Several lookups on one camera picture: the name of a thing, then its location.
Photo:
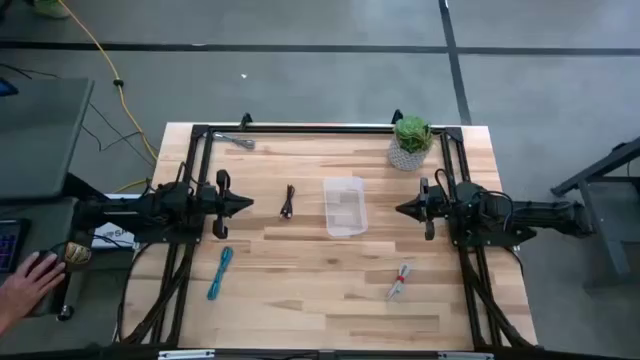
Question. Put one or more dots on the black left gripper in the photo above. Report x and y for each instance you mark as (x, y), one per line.
(221, 205)

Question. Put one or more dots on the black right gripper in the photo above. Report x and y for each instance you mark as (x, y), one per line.
(434, 206)

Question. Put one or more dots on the clear plastic container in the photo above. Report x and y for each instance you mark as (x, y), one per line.
(345, 210)

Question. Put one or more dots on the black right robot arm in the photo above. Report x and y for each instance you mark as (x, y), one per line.
(540, 215)

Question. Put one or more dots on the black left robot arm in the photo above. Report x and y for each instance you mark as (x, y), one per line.
(150, 207)

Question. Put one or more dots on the succulent in white pot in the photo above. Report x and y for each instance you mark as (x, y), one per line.
(411, 135)

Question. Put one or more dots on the white printed box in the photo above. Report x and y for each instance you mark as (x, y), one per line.
(112, 235)

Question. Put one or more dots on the small gold round object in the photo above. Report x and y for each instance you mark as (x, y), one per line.
(77, 253)

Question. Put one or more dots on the black metal stand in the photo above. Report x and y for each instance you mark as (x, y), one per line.
(600, 210)

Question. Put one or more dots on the dark desk surface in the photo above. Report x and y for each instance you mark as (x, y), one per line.
(45, 215)

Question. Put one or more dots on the black desk foot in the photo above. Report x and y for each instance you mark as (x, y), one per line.
(65, 313)

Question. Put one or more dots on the grey desk panel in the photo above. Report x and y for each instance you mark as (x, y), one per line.
(40, 140)

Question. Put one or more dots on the person's hand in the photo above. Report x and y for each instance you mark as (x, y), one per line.
(27, 290)

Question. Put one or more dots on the backlit keyboard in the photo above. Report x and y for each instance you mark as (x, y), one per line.
(10, 245)

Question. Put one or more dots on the green shoe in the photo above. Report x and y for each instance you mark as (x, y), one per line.
(50, 7)

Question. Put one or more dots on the black frame clamp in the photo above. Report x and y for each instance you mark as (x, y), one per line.
(245, 120)
(397, 116)

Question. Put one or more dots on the black aluminium frame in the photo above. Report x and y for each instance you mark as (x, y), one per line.
(325, 129)

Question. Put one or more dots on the silver metal bracket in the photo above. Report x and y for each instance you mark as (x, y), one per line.
(185, 355)
(465, 356)

